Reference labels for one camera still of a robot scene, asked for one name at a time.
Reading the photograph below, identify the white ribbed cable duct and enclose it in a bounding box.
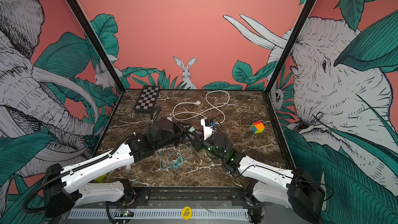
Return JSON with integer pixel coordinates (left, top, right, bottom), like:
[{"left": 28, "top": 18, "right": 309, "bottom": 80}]
[{"left": 68, "top": 208, "right": 249, "bottom": 220}]

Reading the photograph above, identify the colourful puzzle cube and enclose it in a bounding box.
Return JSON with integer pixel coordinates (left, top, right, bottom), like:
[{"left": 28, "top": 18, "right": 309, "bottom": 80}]
[{"left": 251, "top": 121, "right": 265, "bottom": 134}]

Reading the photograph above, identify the yellow round sticker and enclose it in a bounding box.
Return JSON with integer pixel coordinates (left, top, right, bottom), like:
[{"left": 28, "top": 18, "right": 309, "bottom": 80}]
[{"left": 181, "top": 206, "right": 193, "bottom": 220}]

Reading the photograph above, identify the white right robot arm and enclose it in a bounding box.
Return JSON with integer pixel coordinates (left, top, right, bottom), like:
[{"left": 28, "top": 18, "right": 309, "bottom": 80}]
[{"left": 187, "top": 132, "right": 325, "bottom": 224}]

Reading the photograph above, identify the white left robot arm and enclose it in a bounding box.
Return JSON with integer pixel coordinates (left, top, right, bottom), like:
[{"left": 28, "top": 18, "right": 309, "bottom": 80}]
[{"left": 21, "top": 117, "right": 191, "bottom": 218}]

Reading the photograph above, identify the black left frame post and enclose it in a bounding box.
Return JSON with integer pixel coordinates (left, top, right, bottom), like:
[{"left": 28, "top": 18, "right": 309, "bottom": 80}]
[{"left": 66, "top": 0, "right": 125, "bottom": 94}]

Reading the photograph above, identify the black right frame post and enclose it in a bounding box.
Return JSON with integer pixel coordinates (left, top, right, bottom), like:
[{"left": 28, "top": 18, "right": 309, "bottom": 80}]
[{"left": 265, "top": 0, "right": 316, "bottom": 95}]

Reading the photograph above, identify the black white chessboard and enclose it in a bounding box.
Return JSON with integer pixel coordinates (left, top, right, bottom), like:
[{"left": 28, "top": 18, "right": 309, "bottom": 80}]
[{"left": 134, "top": 86, "right": 160, "bottom": 114}]

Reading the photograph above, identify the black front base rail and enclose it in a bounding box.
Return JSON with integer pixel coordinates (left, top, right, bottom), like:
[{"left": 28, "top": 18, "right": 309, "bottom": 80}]
[{"left": 130, "top": 187, "right": 266, "bottom": 208}]

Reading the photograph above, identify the black frame post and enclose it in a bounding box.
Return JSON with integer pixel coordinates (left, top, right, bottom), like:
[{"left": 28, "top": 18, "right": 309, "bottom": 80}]
[
  {"left": 265, "top": 0, "right": 316, "bottom": 95},
  {"left": 66, "top": 0, "right": 125, "bottom": 94}
]

